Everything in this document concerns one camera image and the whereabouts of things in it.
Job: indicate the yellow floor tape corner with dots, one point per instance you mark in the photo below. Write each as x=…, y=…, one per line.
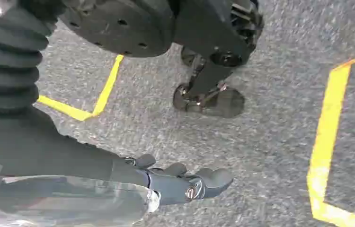
x=103, y=97

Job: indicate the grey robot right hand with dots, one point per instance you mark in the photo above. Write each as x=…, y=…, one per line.
x=55, y=156

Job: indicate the black robot leg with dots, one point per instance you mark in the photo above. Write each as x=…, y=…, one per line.
x=202, y=28

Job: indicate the yellow floor tape square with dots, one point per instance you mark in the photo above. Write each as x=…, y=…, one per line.
x=329, y=125

